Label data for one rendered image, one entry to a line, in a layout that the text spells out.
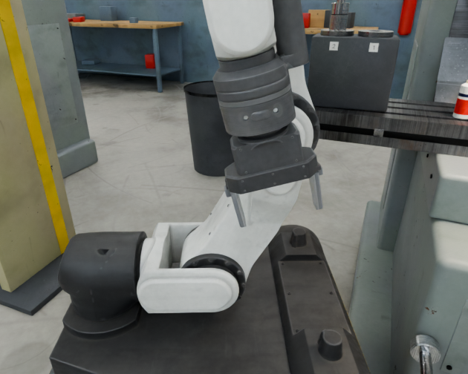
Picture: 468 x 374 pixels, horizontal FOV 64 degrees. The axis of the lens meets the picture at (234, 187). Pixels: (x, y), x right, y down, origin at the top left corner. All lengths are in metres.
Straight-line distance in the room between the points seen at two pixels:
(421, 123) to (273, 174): 0.66
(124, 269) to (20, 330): 1.09
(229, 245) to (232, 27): 0.48
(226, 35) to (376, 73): 0.74
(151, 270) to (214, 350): 0.21
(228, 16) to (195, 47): 5.65
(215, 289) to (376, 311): 0.86
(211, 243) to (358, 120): 0.54
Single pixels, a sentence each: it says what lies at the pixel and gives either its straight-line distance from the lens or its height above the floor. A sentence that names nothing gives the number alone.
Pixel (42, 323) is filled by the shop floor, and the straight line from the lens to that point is 1.83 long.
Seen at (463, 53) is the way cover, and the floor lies 1.05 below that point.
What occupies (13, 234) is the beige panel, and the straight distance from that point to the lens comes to 1.90.
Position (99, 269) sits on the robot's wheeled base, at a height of 0.72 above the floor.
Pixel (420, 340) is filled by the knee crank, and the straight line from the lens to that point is 0.98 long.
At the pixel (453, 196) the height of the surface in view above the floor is 0.80.
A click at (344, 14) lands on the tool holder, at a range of 1.12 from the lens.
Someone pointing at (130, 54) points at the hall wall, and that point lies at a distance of 6.67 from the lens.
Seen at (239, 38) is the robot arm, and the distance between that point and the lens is 0.39.
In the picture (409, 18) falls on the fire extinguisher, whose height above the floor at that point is 0.98.
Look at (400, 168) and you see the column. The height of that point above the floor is 0.60.
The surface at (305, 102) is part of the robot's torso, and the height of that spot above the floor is 1.06.
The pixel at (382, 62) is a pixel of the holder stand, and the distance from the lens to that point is 1.09.
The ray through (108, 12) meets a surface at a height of 0.99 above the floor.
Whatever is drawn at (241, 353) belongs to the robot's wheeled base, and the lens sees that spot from 0.83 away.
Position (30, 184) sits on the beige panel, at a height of 0.46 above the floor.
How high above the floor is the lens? 1.22
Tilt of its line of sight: 27 degrees down
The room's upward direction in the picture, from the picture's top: straight up
